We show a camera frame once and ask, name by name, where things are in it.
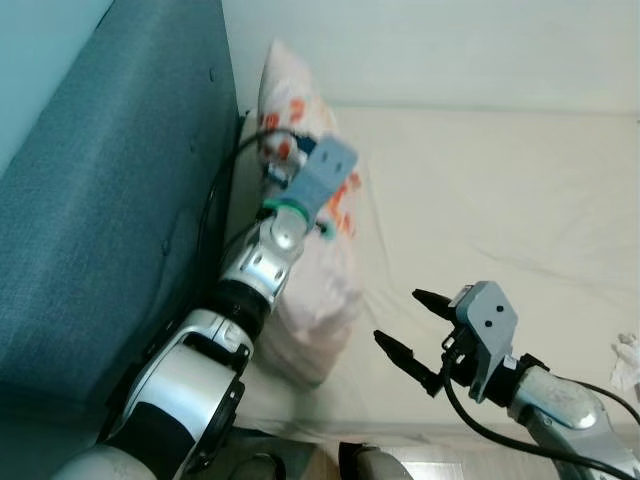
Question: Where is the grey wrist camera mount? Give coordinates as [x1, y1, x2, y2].
[450, 281, 521, 403]
[290, 137, 359, 216]

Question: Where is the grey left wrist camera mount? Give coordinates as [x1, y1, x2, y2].
[290, 137, 359, 216]

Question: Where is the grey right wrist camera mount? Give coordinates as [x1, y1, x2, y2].
[450, 281, 521, 403]

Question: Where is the mattress with white sheet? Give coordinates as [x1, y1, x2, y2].
[225, 103, 640, 449]

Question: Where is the teal fabric headboard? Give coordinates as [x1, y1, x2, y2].
[0, 0, 246, 426]

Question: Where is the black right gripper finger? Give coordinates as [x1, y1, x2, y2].
[374, 332, 444, 398]
[413, 290, 459, 323]

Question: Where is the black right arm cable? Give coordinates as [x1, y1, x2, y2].
[440, 365, 640, 480]

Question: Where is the pink patterned pillow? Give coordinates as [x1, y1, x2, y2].
[222, 40, 369, 389]

